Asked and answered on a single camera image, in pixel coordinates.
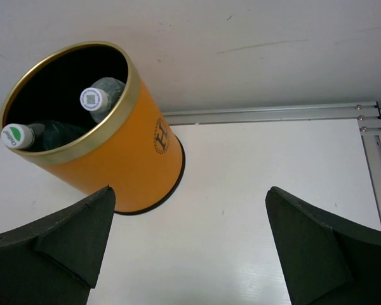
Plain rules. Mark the clear bottle green white cap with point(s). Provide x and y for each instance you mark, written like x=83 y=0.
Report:
x=40 y=136

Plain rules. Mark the aluminium rail frame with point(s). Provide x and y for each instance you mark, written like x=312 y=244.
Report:
x=232 y=163

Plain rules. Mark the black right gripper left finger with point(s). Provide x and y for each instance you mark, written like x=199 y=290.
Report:
x=57 y=259

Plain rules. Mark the orange bin with gold rim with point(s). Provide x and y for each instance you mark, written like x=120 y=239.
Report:
x=133 y=150

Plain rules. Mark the clear bottle white QR cap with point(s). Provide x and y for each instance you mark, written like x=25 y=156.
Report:
x=100 y=98

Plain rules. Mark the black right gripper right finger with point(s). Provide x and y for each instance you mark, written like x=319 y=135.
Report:
x=325 y=258

